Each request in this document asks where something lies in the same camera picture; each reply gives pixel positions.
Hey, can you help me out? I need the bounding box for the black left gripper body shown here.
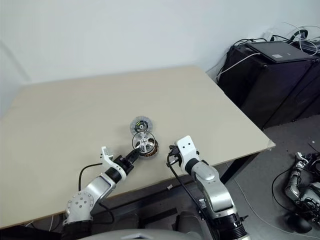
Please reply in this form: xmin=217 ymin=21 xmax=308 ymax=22
xmin=116 ymin=154 xmax=136 ymax=176

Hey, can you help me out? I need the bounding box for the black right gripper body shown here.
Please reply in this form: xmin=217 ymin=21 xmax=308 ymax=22
xmin=167 ymin=144 xmax=183 ymax=168

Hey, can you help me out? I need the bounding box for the silver spoked rotor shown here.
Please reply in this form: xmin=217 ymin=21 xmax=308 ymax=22
xmin=131 ymin=132 xmax=156 ymax=154

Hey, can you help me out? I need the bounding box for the grey motor housing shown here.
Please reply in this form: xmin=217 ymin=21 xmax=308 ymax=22
xmin=138 ymin=138 xmax=160 ymax=160

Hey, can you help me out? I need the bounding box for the grey round motor lid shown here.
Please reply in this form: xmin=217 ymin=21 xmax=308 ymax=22
xmin=130 ymin=115 xmax=154 ymax=136

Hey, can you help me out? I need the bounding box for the black table leg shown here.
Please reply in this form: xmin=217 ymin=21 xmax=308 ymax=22
xmin=219 ymin=149 xmax=261 ymax=186

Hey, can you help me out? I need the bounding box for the large black equipment case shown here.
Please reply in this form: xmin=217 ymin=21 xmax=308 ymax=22
xmin=216 ymin=39 xmax=320 ymax=130

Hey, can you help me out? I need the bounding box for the black dome-shaped object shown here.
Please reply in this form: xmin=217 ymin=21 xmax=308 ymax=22
xmin=284 ymin=214 xmax=313 ymax=234

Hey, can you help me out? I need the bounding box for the black flat laptop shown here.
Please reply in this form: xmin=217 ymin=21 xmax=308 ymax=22
xmin=245 ymin=40 xmax=318 ymax=64

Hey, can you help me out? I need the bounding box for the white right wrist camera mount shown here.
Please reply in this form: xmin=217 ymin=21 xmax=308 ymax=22
xmin=174 ymin=135 xmax=201 ymax=171

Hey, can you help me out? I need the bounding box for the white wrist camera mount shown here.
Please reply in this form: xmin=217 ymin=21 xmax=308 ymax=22
xmin=99 ymin=146 xmax=127 ymax=181
xmin=174 ymin=135 xmax=201 ymax=171

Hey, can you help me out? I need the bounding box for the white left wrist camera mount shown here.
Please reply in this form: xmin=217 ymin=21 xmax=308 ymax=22
xmin=99 ymin=146 xmax=127 ymax=181

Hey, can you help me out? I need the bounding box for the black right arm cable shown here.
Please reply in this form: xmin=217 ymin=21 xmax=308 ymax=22
xmin=165 ymin=153 xmax=209 ymax=216

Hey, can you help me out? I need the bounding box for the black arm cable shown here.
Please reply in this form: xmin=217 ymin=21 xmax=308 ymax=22
xmin=165 ymin=153 xmax=209 ymax=216
xmin=78 ymin=162 xmax=115 ymax=226

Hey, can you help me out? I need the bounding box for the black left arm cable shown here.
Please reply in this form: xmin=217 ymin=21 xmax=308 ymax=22
xmin=78 ymin=162 xmax=115 ymax=226

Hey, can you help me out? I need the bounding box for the black floor cable loop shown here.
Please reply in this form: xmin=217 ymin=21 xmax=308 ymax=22
xmin=271 ymin=169 xmax=302 ymax=211

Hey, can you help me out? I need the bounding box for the white cable on case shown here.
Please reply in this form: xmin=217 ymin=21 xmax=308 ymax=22
xmin=216 ymin=52 xmax=261 ymax=77

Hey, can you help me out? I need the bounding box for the thin white wire loop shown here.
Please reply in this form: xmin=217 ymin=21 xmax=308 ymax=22
xmin=282 ymin=21 xmax=320 ymax=55

